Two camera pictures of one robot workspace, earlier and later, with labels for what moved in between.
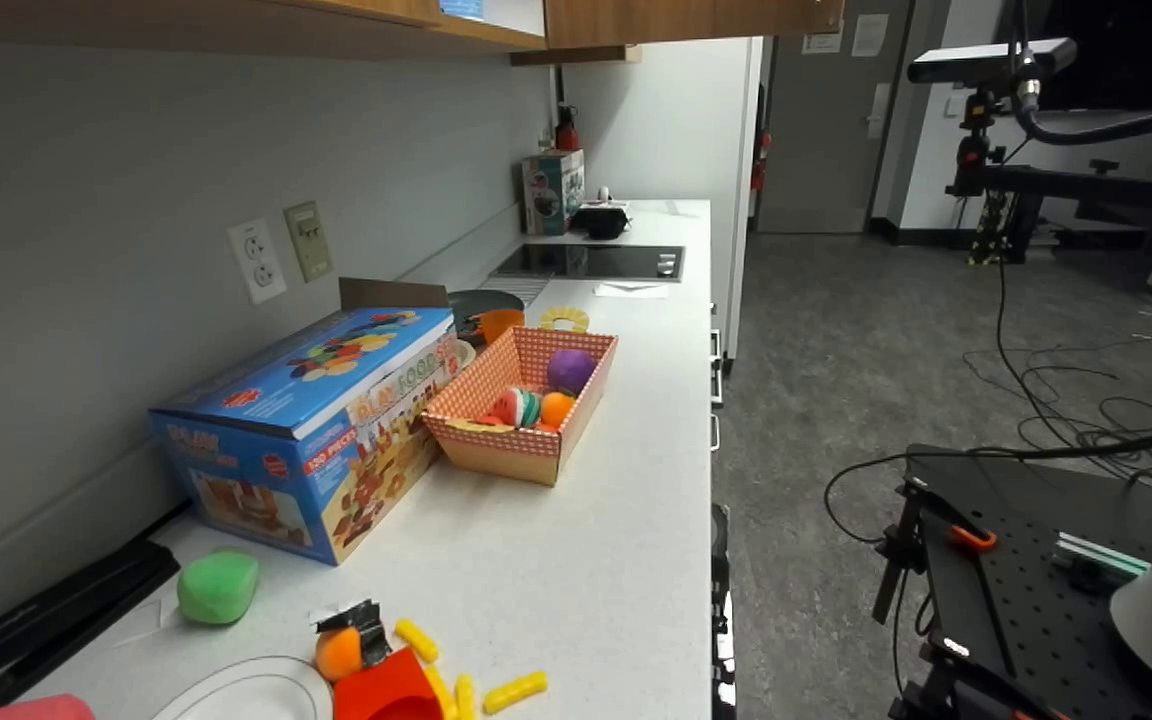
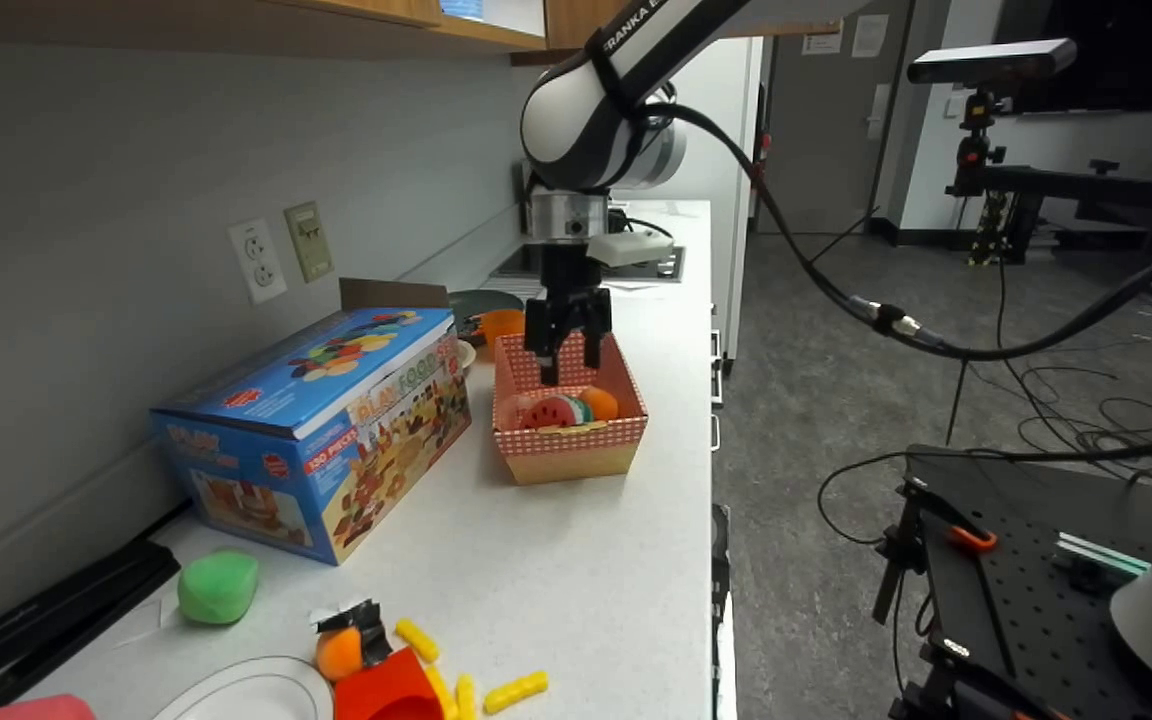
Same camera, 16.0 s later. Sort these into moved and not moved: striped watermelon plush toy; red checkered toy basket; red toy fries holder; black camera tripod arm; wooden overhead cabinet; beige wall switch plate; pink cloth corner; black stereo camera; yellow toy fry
Moved: striped watermelon plush toy; wooden overhead cabinet; red checkered toy basket
Not moved: black stereo camera; beige wall switch plate; black camera tripod arm; pink cloth corner; red toy fries holder; yellow toy fry
